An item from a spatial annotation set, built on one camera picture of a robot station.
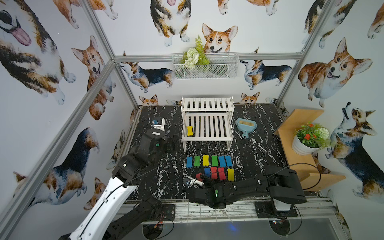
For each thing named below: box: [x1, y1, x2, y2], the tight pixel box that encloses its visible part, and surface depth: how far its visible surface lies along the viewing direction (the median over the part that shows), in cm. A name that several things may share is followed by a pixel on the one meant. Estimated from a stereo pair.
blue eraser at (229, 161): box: [225, 155, 234, 167], surface depth 92 cm
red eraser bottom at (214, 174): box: [211, 166, 218, 180], surface depth 87 cm
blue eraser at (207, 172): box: [204, 167, 211, 178], surface depth 87 cm
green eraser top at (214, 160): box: [211, 155, 219, 167], surface depth 92 cm
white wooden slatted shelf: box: [181, 96, 235, 152], surface depth 90 cm
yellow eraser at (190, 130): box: [186, 126, 194, 136], surface depth 91 cm
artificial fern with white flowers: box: [180, 34, 210, 70], surface depth 82 cm
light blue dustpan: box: [235, 117, 258, 139], surface depth 109 cm
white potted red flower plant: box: [292, 123, 331, 156], surface depth 78 cm
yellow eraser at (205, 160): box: [202, 154, 210, 166], surface depth 92 cm
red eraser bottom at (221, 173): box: [217, 167, 226, 180], surface depth 87 cm
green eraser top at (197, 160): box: [194, 155, 201, 167], surface depth 93 cm
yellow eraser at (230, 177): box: [227, 168, 235, 182], surface depth 87 cm
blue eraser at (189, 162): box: [186, 156, 193, 168], surface depth 92 cm
